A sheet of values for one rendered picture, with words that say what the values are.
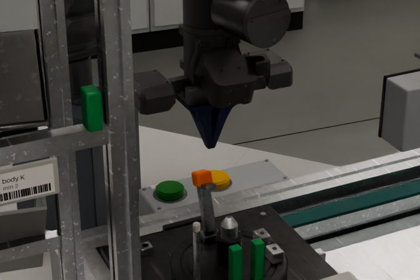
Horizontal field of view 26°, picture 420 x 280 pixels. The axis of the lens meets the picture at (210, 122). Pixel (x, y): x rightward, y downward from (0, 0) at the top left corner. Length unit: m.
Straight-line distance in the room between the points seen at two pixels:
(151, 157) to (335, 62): 2.70
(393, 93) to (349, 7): 4.00
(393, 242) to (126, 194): 0.63
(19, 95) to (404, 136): 0.42
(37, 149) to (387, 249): 0.69
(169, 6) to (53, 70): 3.41
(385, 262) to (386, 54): 3.16
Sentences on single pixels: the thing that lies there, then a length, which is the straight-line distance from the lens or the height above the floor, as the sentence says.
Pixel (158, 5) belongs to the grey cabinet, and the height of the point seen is 0.23.
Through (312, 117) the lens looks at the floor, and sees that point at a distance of 3.68.
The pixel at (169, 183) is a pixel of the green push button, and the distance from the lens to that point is 1.28.
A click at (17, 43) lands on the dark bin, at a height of 1.36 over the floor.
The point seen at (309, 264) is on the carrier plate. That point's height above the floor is 0.97.
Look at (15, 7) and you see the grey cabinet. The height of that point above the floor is 0.30.
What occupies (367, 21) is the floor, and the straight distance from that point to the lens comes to 4.75.
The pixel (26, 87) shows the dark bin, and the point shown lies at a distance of 0.70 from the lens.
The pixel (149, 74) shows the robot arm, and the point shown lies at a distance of 1.01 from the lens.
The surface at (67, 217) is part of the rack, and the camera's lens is 0.91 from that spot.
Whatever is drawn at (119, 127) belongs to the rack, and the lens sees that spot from 0.68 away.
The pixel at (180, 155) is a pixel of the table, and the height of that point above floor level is 0.86.
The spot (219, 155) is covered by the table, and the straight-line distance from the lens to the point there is 1.58.
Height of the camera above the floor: 1.62
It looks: 27 degrees down
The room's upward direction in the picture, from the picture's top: straight up
